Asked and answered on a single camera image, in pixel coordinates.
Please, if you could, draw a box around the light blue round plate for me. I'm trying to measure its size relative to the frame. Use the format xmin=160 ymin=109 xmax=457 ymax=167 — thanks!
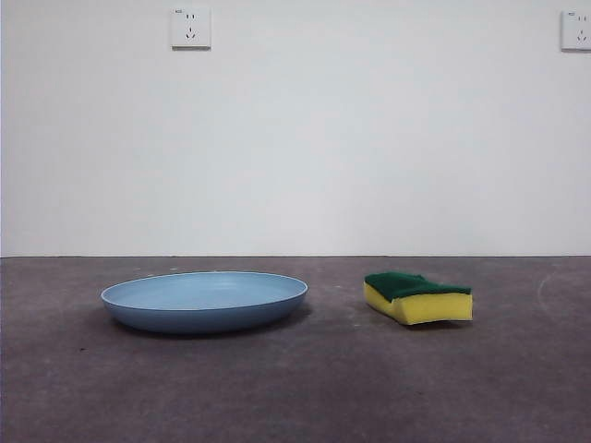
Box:
xmin=100 ymin=270 xmax=309 ymax=335

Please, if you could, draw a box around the yellow sponge with green pad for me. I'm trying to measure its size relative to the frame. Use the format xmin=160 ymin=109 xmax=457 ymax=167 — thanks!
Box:
xmin=363 ymin=271 xmax=474 ymax=327

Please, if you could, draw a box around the white wall power outlet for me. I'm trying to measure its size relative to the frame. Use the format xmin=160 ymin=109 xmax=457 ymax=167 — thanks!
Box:
xmin=561 ymin=9 xmax=591 ymax=53
xmin=171 ymin=6 xmax=213 ymax=51

